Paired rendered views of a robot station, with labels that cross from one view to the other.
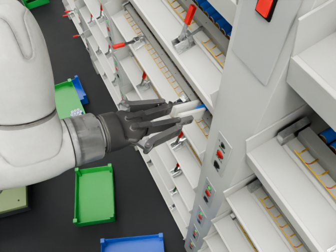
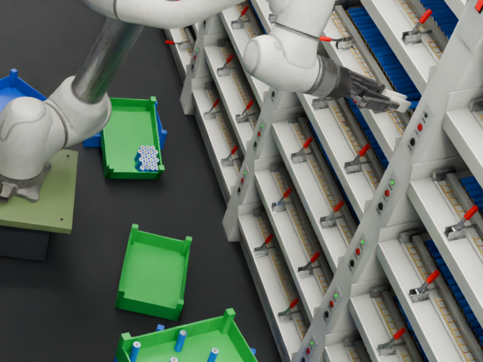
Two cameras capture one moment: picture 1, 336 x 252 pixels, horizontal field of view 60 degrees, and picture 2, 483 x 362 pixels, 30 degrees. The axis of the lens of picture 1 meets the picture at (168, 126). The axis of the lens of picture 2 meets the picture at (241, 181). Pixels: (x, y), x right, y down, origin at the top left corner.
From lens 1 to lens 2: 1.58 m
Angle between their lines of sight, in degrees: 18
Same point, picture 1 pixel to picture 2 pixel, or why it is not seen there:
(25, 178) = (286, 74)
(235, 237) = (399, 258)
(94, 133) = (333, 70)
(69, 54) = (141, 69)
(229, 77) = (448, 52)
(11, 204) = (50, 220)
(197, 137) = (392, 135)
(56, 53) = not seen: hidden behind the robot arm
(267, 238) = (440, 212)
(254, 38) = (471, 23)
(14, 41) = not seen: outside the picture
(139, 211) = not seen: hidden behind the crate
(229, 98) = (443, 68)
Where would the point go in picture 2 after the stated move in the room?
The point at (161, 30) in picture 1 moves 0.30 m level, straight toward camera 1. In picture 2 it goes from (392, 26) to (388, 93)
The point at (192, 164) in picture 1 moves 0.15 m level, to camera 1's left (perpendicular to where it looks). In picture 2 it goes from (365, 189) to (310, 171)
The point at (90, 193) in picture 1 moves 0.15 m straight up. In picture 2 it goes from (144, 272) to (153, 240)
